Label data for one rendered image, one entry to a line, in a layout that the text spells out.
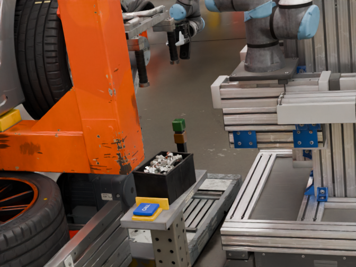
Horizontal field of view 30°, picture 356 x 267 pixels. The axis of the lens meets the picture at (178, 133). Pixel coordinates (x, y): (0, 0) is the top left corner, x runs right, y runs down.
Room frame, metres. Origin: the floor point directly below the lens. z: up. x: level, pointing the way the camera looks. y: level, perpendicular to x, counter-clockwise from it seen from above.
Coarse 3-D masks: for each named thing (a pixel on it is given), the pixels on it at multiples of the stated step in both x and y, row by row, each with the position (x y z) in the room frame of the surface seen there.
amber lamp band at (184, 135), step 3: (183, 132) 2.37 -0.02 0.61; (174, 135) 2.36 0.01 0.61; (177, 135) 2.36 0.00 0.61; (180, 135) 2.35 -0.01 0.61; (183, 135) 2.35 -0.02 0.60; (186, 135) 2.38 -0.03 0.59; (174, 138) 2.36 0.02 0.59; (177, 138) 2.36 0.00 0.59; (180, 138) 2.35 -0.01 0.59; (183, 138) 2.35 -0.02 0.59; (186, 138) 2.38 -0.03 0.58; (177, 141) 2.36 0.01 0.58; (180, 141) 2.35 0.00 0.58; (183, 141) 2.35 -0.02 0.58
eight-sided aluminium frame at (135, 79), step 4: (120, 0) 2.96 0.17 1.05; (124, 0) 3.00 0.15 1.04; (124, 4) 2.99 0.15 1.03; (128, 4) 3.03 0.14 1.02; (124, 8) 2.99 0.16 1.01; (124, 12) 3.01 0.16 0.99; (136, 24) 3.07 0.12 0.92; (132, 68) 3.07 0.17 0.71; (136, 68) 3.02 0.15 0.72; (132, 72) 3.06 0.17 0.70; (136, 72) 3.00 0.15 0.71; (132, 76) 3.00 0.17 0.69; (136, 76) 3.00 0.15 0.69; (136, 80) 2.99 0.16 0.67; (136, 84) 2.99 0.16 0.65; (136, 88) 2.98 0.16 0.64; (136, 92) 2.97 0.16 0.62
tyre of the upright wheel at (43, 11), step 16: (32, 0) 2.77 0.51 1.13; (48, 0) 2.73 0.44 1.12; (16, 16) 2.73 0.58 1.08; (32, 16) 2.70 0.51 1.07; (48, 16) 2.66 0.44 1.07; (16, 32) 2.69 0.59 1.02; (32, 32) 2.65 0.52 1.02; (48, 32) 2.62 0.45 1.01; (16, 48) 2.66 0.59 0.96; (32, 48) 2.63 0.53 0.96; (48, 48) 2.60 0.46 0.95; (64, 48) 2.64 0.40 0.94; (16, 64) 2.65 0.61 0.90; (32, 64) 2.62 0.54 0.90; (48, 64) 2.59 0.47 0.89; (64, 64) 2.62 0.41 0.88; (32, 80) 2.62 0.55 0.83; (48, 80) 2.60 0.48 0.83; (64, 80) 2.60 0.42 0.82; (32, 96) 2.64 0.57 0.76; (48, 96) 2.61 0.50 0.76; (32, 112) 2.69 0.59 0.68
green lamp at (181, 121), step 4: (176, 120) 2.37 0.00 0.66; (180, 120) 2.36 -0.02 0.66; (184, 120) 2.38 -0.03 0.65; (172, 124) 2.36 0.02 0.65; (176, 124) 2.36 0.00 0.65; (180, 124) 2.35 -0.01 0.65; (184, 124) 2.37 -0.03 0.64; (176, 128) 2.36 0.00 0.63; (180, 128) 2.35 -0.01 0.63; (184, 128) 2.37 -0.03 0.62
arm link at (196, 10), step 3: (195, 0) 3.15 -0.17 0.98; (198, 0) 3.16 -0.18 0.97; (195, 3) 3.14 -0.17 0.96; (198, 3) 3.16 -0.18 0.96; (192, 6) 3.10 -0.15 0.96; (195, 6) 3.13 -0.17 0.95; (198, 6) 3.16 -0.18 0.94; (195, 9) 3.13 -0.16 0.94; (198, 9) 3.15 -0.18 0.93; (192, 12) 3.11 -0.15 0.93; (195, 12) 3.14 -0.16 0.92; (198, 12) 3.15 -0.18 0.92; (192, 15) 3.14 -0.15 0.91; (195, 15) 3.14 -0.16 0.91; (198, 15) 3.15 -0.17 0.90; (189, 18) 3.15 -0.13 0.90
